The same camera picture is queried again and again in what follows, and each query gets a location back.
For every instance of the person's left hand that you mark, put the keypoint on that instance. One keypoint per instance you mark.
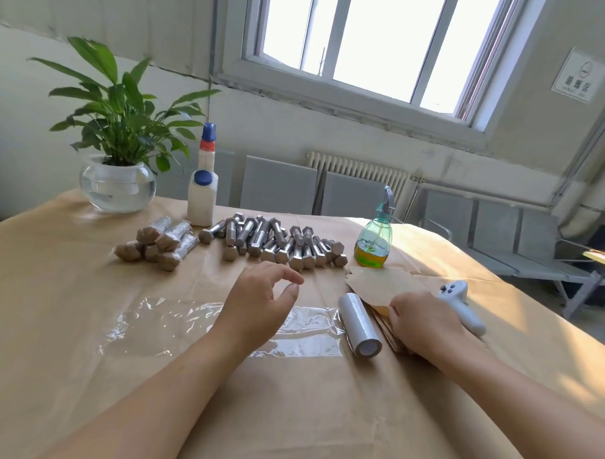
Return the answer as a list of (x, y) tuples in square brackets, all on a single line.
[(255, 307)]

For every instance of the person's right hand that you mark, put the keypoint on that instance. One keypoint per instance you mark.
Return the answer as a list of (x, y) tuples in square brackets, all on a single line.
[(430, 326)]

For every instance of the steel hex bolt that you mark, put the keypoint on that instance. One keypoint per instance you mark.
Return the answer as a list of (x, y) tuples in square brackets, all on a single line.
[(388, 284)]

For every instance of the pile of steel bolts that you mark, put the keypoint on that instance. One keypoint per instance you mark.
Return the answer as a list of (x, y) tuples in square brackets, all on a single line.
[(279, 241)]

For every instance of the white cling film roll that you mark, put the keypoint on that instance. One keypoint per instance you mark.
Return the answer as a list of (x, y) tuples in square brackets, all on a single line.
[(359, 326)]

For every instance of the clear cling film sheet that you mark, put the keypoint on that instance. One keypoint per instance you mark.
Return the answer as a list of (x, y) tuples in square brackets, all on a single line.
[(161, 321)]

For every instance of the green spray bottle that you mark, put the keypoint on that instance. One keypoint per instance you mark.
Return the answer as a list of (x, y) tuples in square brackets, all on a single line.
[(373, 246)]

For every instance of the person's right forearm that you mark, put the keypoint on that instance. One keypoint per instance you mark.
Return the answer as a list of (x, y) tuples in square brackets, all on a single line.
[(529, 407)]

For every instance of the person's left forearm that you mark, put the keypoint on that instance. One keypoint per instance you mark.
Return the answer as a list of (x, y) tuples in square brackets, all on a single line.
[(142, 407)]

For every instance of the white handheld controller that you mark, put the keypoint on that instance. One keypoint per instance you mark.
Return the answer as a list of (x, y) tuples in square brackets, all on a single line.
[(463, 307)]

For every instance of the grey chair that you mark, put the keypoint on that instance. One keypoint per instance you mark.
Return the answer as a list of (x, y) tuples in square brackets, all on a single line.
[(227, 175), (279, 186), (352, 197), (444, 217), (493, 232), (544, 246)]

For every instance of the white glue bottle blue cap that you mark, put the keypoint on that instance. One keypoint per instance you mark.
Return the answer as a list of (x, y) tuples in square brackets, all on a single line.
[(202, 194)]

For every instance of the white radiator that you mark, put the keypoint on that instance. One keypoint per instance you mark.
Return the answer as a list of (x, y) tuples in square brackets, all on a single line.
[(359, 170)]

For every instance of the wooden side table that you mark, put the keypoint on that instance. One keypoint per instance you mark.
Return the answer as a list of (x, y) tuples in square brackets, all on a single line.
[(595, 256)]

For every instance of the round glass vase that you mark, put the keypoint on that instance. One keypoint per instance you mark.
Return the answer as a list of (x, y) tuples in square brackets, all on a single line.
[(117, 187)]

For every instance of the large brown paper table cover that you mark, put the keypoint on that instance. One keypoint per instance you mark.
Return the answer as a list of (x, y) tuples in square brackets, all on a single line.
[(57, 303)]

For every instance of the green leafy plant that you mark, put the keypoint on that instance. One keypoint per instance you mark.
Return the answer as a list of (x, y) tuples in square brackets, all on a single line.
[(118, 109)]

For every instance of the white framed window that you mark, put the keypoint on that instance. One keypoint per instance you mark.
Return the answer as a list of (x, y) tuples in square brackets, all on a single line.
[(378, 47)]

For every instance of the white vertical blind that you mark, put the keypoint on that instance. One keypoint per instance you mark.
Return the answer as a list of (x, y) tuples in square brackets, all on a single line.
[(94, 28)]

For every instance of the white wall pipe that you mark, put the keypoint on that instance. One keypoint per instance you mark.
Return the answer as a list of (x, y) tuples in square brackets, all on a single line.
[(581, 180)]

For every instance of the small square wall sign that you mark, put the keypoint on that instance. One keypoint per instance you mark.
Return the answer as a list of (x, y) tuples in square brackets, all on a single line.
[(578, 76)]

